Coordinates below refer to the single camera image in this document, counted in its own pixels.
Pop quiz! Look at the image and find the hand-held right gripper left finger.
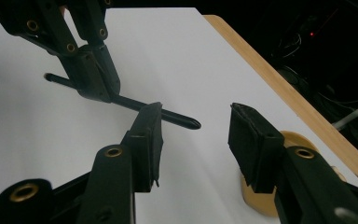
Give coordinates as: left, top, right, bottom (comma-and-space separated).
120, 102, 164, 193

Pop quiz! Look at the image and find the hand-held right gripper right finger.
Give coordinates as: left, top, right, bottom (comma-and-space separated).
227, 102, 285, 194

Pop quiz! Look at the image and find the black pen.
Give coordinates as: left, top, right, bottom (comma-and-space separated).
44, 73, 202, 131

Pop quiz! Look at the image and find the tan cup with small figure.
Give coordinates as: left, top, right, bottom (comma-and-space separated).
240, 130, 349, 217

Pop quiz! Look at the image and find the light wooden table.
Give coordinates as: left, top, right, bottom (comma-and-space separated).
203, 14, 358, 194

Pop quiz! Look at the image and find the dark device with red light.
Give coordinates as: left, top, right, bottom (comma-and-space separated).
304, 27, 321, 41

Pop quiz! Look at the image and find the white metal frame desk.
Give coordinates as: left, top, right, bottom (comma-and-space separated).
332, 96, 358, 132

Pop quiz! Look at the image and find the white cable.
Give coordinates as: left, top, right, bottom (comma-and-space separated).
278, 31, 303, 61

